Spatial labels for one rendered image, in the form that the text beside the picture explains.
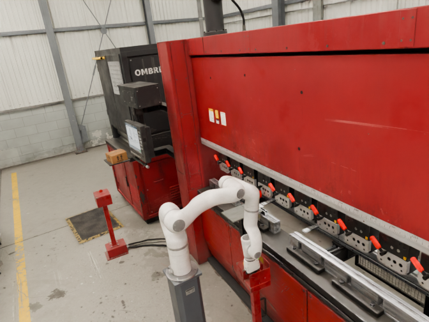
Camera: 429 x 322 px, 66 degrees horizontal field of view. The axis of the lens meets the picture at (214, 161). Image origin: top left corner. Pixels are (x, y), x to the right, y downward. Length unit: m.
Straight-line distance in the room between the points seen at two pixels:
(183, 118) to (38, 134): 6.13
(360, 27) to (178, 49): 1.81
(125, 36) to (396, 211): 8.19
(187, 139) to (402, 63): 2.12
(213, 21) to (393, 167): 1.83
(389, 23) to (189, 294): 1.68
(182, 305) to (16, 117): 7.26
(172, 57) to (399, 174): 2.09
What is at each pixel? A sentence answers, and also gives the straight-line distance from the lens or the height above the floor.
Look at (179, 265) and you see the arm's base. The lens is 1.99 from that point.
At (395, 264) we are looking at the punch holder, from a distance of 1.80.
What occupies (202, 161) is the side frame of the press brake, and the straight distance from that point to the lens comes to 3.28.
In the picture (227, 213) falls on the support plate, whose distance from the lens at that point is 2.59.
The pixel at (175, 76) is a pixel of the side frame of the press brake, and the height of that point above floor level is 2.00.
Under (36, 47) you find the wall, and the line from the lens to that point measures 8.72.
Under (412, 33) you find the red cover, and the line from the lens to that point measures 1.45.
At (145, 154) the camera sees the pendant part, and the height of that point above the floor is 1.33.
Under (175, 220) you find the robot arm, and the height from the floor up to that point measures 1.40.
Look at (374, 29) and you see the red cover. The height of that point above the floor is 2.24.
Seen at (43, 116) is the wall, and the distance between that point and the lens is 8.81.
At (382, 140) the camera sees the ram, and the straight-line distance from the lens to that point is 1.60.
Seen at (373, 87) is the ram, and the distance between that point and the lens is 1.58.
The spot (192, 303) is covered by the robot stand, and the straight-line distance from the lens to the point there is 2.14.
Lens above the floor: 2.27
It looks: 20 degrees down
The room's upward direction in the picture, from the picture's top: 6 degrees counter-clockwise
